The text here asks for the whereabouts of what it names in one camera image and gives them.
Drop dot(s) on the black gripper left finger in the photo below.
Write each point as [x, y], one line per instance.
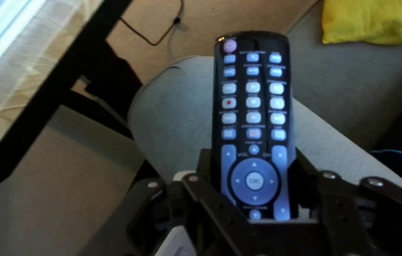
[181, 219]

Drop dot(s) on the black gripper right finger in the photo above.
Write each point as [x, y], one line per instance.
[344, 219]

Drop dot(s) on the black remote control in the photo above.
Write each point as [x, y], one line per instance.
[253, 123]

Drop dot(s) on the grey fabric sofa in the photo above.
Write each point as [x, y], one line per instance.
[347, 99]

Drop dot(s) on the yellow cushion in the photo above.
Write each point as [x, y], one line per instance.
[374, 22]

